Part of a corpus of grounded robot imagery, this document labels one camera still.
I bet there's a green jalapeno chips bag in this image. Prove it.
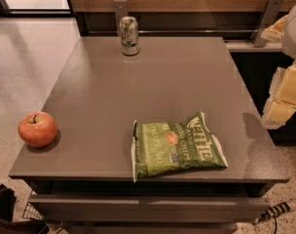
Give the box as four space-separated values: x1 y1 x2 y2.
131 112 228 181

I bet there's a left metal wall bracket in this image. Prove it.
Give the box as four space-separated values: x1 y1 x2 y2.
114 0 129 35

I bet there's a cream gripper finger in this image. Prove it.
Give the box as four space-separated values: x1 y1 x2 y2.
262 60 296 130
261 15 287 41

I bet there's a grey table drawer front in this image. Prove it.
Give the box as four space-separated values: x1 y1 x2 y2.
29 195 269 223

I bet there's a red apple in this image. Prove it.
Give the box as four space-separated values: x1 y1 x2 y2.
18 111 57 147

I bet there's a metal wall bracket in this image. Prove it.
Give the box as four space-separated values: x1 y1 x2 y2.
250 0 284 48
114 0 129 35

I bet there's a right metal wall bracket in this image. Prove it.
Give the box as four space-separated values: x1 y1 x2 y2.
250 0 284 48

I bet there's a wire basket under table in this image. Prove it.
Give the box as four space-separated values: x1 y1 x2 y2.
22 201 63 234

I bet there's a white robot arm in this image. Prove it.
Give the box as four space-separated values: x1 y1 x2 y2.
261 5 296 130

